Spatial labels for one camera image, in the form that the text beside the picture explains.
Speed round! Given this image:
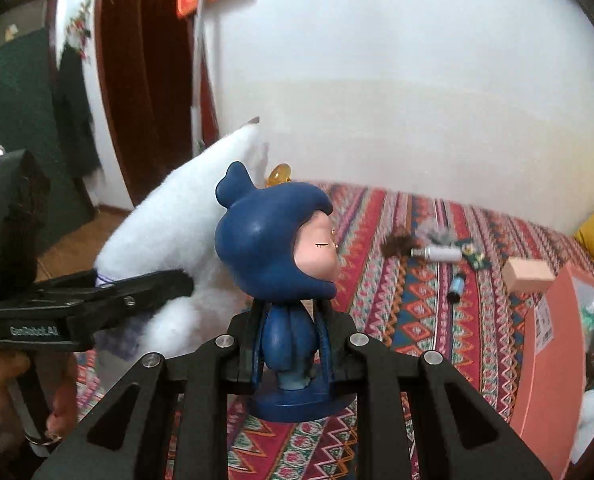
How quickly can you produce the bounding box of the white plush toy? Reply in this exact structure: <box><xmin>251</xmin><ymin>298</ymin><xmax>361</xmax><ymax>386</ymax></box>
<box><xmin>94</xmin><ymin>119</ymin><xmax>268</xmax><ymax>389</ymax></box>

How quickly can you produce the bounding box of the small dark labelled bottle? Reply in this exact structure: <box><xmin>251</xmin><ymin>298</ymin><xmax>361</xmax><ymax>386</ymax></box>
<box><xmin>446</xmin><ymin>272</ymin><xmax>466</xmax><ymax>304</ymax></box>

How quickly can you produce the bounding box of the blue hooded figurine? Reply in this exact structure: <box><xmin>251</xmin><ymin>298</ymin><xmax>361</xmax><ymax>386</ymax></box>
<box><xmin>215</xmin><ymin>162</ymin><xmax>355</xmax><ymax>422</ymax></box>

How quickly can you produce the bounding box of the white LED corn bulb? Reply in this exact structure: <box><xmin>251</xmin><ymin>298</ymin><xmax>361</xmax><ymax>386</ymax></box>
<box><xmin>410</xmin><ymin>245</ymin><xmax>463</xmax><ymax>263</ymax></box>

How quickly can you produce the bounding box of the person's left hand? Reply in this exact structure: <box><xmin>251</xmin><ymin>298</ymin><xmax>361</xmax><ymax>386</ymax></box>
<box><xmin>0</xmin><ymin>350</ymin><xmax>78</xmax><ymax>454</ymax></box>

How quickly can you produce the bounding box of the pink storage box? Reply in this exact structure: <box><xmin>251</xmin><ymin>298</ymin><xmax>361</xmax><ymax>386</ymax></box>
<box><xmin>510</xmin><ymin>263</ymin><xmax>594</xmax><ymax>479</ymax></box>

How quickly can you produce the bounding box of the white pink plush item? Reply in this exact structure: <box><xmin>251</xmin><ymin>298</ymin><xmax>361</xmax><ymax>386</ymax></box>
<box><xmin>570</xmin><ymin>389</ymin><xmax>594</xmax><ymax>464</ymax></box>

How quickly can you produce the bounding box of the patterned red bed cover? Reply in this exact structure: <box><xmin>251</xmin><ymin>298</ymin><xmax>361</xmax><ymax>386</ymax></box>
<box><xmin>74</xmin><ymin>181</ymin><xmax>594</xmax><ymax>480</ymax></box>

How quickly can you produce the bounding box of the small pink carton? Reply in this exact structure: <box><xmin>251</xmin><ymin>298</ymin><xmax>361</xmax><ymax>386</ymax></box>
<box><xmin>501</xmin><ymin>258</ymin><xmax>555</xmax><ymax>294</ymax></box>

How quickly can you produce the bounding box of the green card packet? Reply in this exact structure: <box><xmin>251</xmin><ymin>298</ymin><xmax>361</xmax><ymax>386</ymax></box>
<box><xmin>456</xmin><ymin>238</ymin><xmax>490</xmax><ymax>271</ymax></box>

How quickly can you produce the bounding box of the brown fur pompom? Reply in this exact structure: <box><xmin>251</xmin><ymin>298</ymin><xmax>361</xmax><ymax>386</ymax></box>
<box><xmin>381</xmin><ymin>230</ymin><xmax>419</xmax><ymax>259</ymax></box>

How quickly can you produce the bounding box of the clear plastic bag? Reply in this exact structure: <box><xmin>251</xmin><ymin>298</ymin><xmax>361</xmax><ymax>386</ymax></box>
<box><xmin>415</xmin><ymin>219</ymin><xmax>457</xmax><ymax>246</ymax></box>

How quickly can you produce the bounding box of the amber hair clip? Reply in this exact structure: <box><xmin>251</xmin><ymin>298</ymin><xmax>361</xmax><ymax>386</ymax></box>
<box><xmin>265</xmin><ymin>162</ymin><xmax>291</xmax><ymax>188</ymax></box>

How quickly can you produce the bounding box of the dark wooden door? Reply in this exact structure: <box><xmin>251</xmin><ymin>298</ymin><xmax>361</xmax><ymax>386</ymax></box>
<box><xmin>94</xmin><ymin>0</ymin><xmax>193</xmax><ymax>205</ymax></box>

